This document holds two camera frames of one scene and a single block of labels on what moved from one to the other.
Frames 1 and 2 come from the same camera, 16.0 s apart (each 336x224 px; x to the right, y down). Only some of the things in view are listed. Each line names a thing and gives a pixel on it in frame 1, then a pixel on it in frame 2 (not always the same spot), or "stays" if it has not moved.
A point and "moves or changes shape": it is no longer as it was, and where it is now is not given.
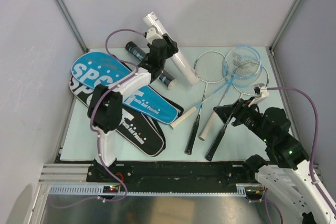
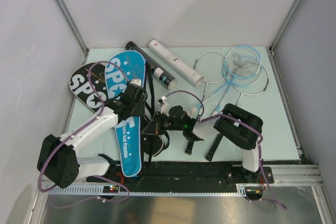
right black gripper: (224, 112) to (151, 129)
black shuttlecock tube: (140, 54) stays
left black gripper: (171, 47) to (140, 112)
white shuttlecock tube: (150, 20) moves or changes shape
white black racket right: (244, 78) stays
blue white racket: (241, 70) stays
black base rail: (143, 176) stays
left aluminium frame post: (60, 2) stays
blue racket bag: (101, 68) to (122, 66)
